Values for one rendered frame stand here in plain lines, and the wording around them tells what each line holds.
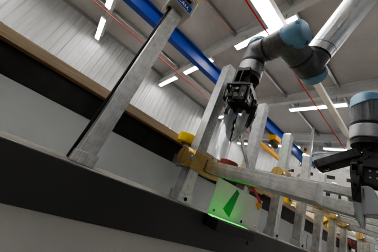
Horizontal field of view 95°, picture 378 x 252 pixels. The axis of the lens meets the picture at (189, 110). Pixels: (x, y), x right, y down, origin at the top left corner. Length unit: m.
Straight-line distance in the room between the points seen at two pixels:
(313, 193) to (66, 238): 0.43
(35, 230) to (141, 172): 0.33
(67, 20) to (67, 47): 1.05
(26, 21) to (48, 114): 7.91
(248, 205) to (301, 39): 0.53
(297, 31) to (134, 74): 0.42
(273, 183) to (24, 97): 0.62
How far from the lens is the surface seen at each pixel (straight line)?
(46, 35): 8.31
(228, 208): 0.62
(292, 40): 0.56
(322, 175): 1.41
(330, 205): 0.63
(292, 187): 0.38
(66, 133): 0.60
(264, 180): 0.41
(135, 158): 0.65
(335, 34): 0.69
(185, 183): 0.49
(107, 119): 0.39
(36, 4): 8.79
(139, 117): 0.61
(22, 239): 0.44
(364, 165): 0.62
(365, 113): 0.68
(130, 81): 0.42
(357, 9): 0.74
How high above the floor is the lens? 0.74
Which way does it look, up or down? 22 degrees up
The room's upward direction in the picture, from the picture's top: 24 degrees clockwise
